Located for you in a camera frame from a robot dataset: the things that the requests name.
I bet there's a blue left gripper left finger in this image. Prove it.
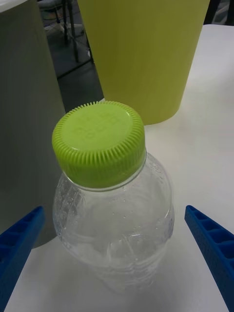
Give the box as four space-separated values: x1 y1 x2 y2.
0 206 46 312

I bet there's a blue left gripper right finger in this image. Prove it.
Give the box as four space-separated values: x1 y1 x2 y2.
184 205 234 312

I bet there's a clear bottle with green cap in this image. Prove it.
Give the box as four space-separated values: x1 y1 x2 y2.
51 100 176 294

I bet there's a yellow-green plastic bin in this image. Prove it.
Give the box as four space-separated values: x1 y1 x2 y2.
77 0 211 125

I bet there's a black metal stand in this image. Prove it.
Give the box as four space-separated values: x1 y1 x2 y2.
57 0 96 78

